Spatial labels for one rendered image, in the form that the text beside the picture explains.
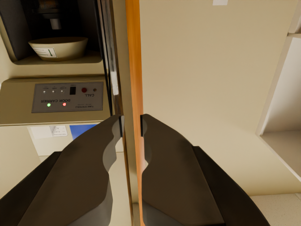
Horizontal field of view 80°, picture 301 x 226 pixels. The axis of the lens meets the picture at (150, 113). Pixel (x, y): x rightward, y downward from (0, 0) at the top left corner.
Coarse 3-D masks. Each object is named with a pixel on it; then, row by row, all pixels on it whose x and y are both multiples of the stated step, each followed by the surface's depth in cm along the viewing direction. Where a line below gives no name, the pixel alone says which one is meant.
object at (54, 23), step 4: (40, 16) 53; (44, 16) 52; (48, 16) 52; (52, 16) 52; (56, 16) 53; (60, 16) 54; (64, 16) 55; (52, 20) 55; (56, 20) 55; (52, 24) 56; (56, 24) 56; (60, 24) 57; (52, 28) 56; (56, 28) 56; (60, 28) 57
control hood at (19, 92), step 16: (16, 80) 52; (32, 80) 52; (48, 80) 52; (64, 80) 52; (80, 80) 52; (96, 80) 52; (0, 96) 50; (16, 96) 50; (32, 96) 50; (112, 96) 51; (0, 112) 49; (16, 112) 49; (64, 112) 50; (80, 112) 50; (96, 112) 50; (112, 112) 50
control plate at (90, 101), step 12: (36, 84) 51; (48, 84) 52; (60, 84) 52; (72, 84) 52; (84, 84) 52; (96, 84) 52; (36, 96) 50; (48, 96) 50; (60, 96) 51; (72, 96) 51; (84, 96) 51; (96, 96) 51; (36, 108) 49; (48, 108) 50; (60, 108) 50; (72, 108) 50; (84, 108) 50; (96, 108) 50
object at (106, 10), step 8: (104, 0) 19; (104, 8) 19; (104, 16) 20; (104, 24) 20; (112, 40) 21; (112, 48) 21; (112, 56) 22; (112, 64) 22; (112, 72) 22; (112, 80) 23; (112, 88) 24; (120, 112) 25
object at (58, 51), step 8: (32, 40) 58; (40, 40) 61; (48, 40) 63; (56, 40) 65; (64, 40) 66; (72, 40) 66; (80, 40) 65; (40, 48) 52; (48, 48) 52; (56, 48) 52; (64, 48) 53; (72, 48) 54; (80, 48) 57; (40, 56) 56; (48, 56) 54; (56, 56) 54; (64, 56) 55; (72, 56) 56; (80, 56) 59
